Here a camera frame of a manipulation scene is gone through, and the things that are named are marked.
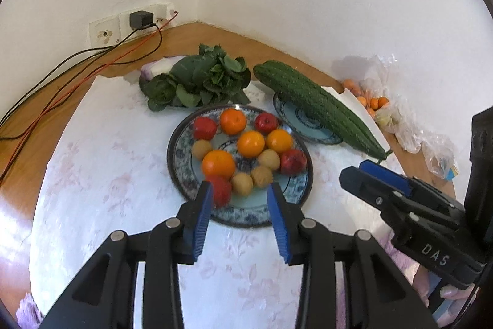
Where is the large blue patterned plate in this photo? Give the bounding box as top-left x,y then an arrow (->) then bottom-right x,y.
166,104 -> 314,228

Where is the purple fluffy towel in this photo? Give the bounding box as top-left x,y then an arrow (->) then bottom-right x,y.
15,229 -> 428,329

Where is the red cable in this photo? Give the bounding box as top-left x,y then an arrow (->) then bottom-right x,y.
0,11 -> 180,187

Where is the pile of small tangerines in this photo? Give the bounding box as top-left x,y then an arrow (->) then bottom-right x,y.
343,78 -> 390,114

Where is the bunch of dark leafy greens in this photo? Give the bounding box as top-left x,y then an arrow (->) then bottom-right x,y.
144,43 -> 252,112

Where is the white power wall socket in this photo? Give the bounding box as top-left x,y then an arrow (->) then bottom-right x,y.
119,4 -> 180,30

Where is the cut purple cabbage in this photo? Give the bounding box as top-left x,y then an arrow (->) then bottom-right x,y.
140,57 -> 181,77

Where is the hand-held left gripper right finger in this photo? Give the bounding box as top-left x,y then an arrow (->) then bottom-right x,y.
267,183 -> 440,329

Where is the person's right hand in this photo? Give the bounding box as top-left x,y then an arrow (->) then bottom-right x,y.
414,266 -> 480,310

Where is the green cucumber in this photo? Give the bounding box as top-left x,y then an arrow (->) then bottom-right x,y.
266,60 -> 391,158
253,61 -> 386,160

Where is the black charger cable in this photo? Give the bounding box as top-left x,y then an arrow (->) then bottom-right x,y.
0,24 -> 163,141

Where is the small blue patterned plate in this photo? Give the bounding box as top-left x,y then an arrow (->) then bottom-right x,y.
273,91 -> 344,145

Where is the yellow-brown round fruit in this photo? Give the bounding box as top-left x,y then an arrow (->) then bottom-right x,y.
257,149 -> 280,171
231,172 -> 254,196
192,140 -> 212,160
251,166 -> 274,188

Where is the small yellow fruit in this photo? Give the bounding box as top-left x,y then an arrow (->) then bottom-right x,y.
375,109 -> 397,129

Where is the black charger adapter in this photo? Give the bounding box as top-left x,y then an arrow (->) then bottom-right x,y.
129,10 -> 154,30

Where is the white antenna wall socket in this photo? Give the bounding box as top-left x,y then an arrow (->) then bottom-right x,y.
89,17 -> 121,47

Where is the colourful small packet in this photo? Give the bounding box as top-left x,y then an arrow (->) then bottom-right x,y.
443,159 -> 459,180

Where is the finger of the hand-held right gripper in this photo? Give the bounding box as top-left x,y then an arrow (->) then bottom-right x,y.
359,160 -> 465,216
339,165 -> 448,242

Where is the white floral tablecloth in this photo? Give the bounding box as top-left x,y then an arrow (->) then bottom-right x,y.
29,75 -> 417,329

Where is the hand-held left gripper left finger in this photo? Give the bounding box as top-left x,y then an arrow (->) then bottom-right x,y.
39,180 -> 214,329

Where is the red apple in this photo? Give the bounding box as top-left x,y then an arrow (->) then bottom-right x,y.
255,112 -> 280,134
193,117 -> 218,141
280,149 -> 308,176
206,175 -> 233,208

